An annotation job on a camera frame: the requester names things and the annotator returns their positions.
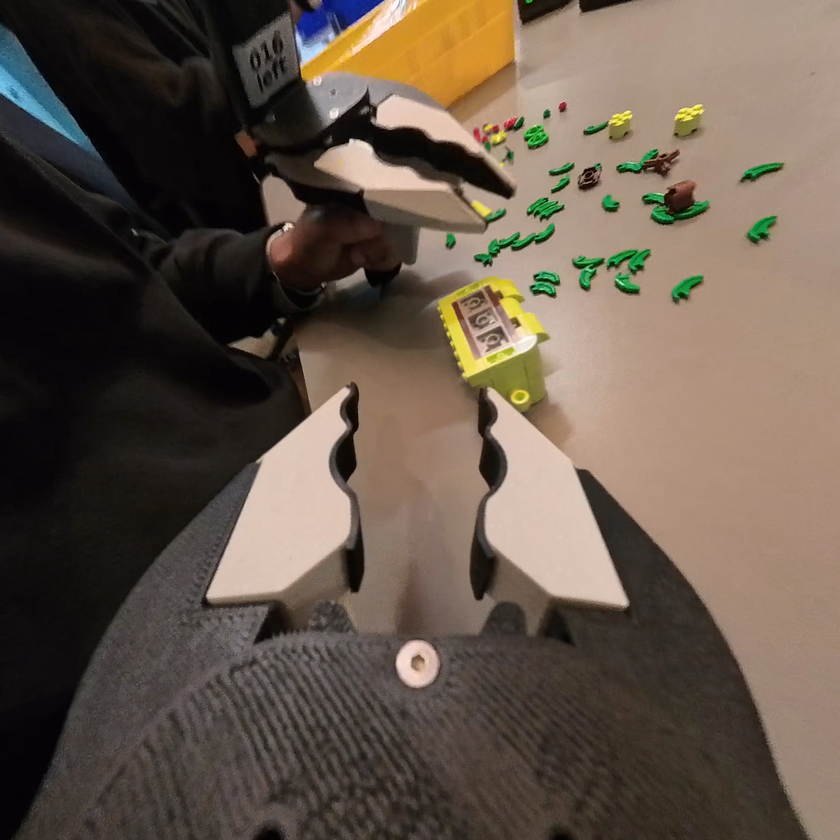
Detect brown block on green leaves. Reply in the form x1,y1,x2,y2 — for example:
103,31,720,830
650,179,711,225

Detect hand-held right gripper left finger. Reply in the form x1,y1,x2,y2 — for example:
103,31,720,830
205,382,365,624

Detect person's black clothed body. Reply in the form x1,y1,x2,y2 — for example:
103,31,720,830
0,0,312,840

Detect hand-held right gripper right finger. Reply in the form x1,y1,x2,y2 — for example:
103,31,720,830
470,387,631,632

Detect person's left hand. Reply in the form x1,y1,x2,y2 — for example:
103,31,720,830
266,213,403,296

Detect person's left forearm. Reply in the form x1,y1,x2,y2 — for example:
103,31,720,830
154,222,290,345

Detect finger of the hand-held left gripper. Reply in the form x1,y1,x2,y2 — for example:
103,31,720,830
314,140,491,235
366,92,517,199

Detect scattered green leaf pieces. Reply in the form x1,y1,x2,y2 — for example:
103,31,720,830
446,115,785,304

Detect lime green brick model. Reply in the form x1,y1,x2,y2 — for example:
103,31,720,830
437,277,551,413

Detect yellow plastic bin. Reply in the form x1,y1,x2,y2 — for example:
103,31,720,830
298,0,517,109

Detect pile of small mixed pieces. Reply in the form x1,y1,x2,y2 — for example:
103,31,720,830
472,100,568,165

